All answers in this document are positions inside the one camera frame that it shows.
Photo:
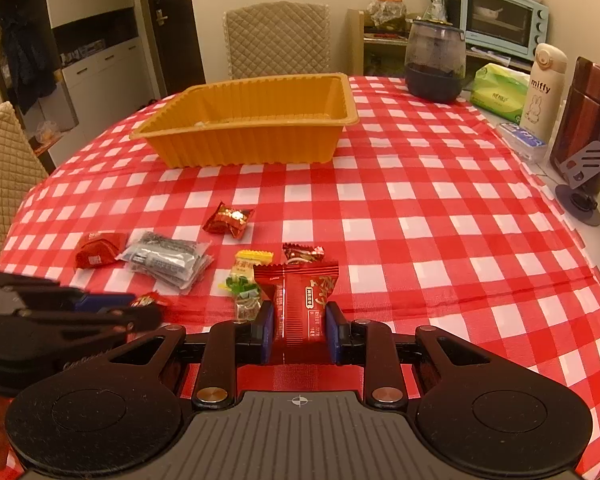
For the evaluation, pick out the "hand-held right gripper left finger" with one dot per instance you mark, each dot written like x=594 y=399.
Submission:
x=267 y=332

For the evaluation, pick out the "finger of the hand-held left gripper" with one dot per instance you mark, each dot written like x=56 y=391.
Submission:
x=135 y=319
x=105 y=302

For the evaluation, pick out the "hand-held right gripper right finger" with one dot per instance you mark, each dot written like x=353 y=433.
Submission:
x=333 y=334

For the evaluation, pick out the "small red candy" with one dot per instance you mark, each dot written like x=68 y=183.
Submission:
x=152 y=301

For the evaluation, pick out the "small green candy packet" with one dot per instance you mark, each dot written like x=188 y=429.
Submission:
x=246 y=309

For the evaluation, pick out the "long dark red snack packet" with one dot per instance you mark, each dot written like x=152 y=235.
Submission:
x=300 y=310

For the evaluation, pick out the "plain red snack packet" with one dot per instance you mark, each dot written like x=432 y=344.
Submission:
x=97 y=253

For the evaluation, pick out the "grey snack packets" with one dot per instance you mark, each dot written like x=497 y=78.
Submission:
x=167 y=259

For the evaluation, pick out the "yellow candy packet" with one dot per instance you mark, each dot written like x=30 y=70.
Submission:
x=247 y=265

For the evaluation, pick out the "brown red twisted candy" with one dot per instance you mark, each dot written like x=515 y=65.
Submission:
x=303 y=253

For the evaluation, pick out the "red gold foil candy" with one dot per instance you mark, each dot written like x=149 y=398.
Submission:
x=228 y=220

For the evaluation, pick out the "orange ribbed plastic tray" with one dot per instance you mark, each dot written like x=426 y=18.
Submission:
x=250 y=120

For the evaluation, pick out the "red white checkered tablecloth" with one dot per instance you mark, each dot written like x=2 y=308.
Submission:
x=430 y=240

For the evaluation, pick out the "beige quilted chair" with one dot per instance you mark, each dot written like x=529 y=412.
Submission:
x=276 y=40
x=5 y=175

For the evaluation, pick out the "clear bag on floor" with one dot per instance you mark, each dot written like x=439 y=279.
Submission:
x=45 y=134

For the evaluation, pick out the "white cabinet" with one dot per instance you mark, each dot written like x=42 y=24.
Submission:
x=100 y=70

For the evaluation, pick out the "dark hanging coat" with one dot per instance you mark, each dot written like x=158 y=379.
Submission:
x=22 y=60

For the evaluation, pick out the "blue white flat box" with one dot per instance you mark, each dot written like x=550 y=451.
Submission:
x=522 y=141

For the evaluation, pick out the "wooden shelf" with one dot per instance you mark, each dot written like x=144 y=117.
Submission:
x=375 y=52

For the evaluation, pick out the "dark brown door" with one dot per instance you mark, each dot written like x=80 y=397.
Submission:
x=172 y=25

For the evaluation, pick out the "dark glass jar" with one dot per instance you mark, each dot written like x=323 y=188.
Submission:
x=435 y=62

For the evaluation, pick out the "green tissue pack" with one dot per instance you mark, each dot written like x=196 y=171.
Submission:
x=497 y=92

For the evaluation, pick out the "grey phone stand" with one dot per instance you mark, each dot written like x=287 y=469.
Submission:
x=582 y=175

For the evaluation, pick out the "white thermos bottle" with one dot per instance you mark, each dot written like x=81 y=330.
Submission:
x=542 y=95

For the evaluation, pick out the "jar with orange lid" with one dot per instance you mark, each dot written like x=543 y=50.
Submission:
x=387 y=10

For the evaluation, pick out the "dark red striped wooden box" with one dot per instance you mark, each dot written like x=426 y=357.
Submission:
x=590 y=120

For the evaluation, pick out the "light blue toaster oven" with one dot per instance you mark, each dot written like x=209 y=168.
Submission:
x=502 y=20

